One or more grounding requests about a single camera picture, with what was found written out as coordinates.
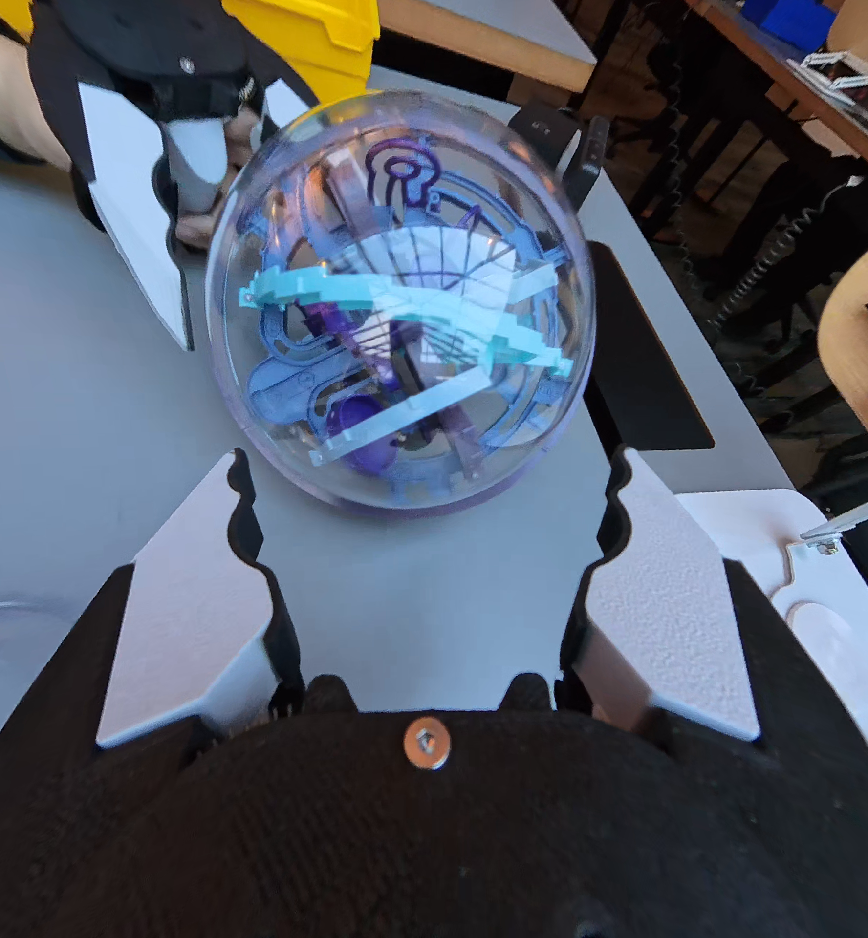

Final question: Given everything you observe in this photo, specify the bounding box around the curved wooden board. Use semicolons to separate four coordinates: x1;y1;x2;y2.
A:
817;226;868;477

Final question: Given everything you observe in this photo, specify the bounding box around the black box-shaped device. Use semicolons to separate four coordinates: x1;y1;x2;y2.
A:
511;103;583;177

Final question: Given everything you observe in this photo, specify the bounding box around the yellow plastic bin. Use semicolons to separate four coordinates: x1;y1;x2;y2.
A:
221;0;380;104

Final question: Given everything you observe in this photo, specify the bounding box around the wooden workbench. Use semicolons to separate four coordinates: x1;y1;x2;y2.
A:
687;0;868;173

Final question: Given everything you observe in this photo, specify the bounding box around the person's left hand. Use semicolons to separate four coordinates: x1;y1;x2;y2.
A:
176;121;262;252

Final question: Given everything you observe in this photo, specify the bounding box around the clear maze ball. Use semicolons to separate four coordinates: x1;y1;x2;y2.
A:
205;89;596;514

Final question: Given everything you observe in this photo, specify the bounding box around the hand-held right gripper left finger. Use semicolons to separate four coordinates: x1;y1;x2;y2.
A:
97;448;304;748

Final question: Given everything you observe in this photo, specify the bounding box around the black coiled cable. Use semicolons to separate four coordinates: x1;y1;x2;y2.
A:
701;183;856;400

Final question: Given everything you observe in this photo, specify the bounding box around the blue plastic bin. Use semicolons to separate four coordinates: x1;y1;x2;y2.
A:
742;0;840;54

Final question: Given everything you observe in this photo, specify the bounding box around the person's left forearm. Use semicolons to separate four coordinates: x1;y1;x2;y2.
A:
0;7;83;171

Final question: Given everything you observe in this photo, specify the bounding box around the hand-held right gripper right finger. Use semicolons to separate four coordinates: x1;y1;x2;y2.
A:
557;447;761;741

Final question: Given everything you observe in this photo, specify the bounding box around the white mounting plate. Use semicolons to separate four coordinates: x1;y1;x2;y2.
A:
674;487;868;807

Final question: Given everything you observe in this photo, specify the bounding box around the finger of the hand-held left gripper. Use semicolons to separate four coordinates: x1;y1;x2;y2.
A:
260;77;312;142
77;81;196;351

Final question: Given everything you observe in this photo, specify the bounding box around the grey table with wooden edge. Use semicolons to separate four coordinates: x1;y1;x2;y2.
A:
379;0;598;95

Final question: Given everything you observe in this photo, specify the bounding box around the clear plastic dish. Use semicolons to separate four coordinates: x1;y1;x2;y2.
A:
0;599;65;664

